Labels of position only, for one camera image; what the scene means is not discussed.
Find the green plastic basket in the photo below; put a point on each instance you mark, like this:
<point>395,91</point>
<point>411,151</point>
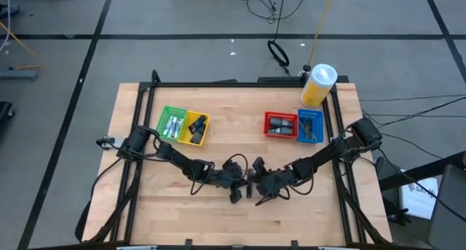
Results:
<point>173,112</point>

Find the grey stand foot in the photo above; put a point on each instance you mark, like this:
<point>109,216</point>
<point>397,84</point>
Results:
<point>18,75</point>

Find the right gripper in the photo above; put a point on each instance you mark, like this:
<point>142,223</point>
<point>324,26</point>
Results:
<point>273,182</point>

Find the white flat bar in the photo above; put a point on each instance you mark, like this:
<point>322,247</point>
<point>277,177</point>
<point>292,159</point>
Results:
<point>136,248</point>
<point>338,248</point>

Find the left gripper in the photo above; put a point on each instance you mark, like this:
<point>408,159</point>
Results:
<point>227,178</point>

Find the white tube blue print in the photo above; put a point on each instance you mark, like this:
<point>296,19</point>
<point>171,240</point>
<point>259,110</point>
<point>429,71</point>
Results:
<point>169,125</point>

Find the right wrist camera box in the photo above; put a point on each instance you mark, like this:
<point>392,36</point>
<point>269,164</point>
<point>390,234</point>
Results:
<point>259,164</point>

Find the white paper bag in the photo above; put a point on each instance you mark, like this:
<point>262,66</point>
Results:
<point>418,202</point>

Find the small black knob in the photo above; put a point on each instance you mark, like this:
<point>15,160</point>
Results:
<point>307,67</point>

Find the black aluminium table frame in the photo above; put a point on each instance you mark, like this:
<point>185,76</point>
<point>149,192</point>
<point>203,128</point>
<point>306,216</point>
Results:
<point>236,84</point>

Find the yellow canister white lid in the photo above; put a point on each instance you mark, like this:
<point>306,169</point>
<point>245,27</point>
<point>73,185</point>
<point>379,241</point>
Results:
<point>316,89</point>

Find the red plastic basket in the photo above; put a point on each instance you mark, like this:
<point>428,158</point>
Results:
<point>280,114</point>

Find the black beam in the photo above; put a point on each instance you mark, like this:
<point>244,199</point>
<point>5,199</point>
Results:
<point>418,175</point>

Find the blue plastic basket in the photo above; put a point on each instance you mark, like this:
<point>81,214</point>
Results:
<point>319,128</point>

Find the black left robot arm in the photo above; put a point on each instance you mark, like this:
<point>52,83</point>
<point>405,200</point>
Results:
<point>174,157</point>

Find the black comb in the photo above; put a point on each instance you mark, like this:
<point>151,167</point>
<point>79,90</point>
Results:
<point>303,129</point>
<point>308,131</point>
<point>313,128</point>

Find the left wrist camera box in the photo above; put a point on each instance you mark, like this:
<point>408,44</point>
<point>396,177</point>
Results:
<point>232,165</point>

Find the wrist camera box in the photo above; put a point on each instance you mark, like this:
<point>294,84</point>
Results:
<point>259,164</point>
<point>232,165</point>

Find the yellow plastic basket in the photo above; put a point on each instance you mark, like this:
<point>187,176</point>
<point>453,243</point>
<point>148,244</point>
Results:
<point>185,135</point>

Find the dark grey chair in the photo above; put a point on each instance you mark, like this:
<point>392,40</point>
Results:
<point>449,213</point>

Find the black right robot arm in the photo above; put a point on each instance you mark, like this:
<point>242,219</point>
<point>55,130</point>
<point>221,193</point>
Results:
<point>320,155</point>

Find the black caster object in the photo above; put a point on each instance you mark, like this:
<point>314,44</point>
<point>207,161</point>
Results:
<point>4,113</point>

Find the person's foot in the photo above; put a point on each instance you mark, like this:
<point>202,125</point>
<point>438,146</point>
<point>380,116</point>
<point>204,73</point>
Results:
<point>9,10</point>

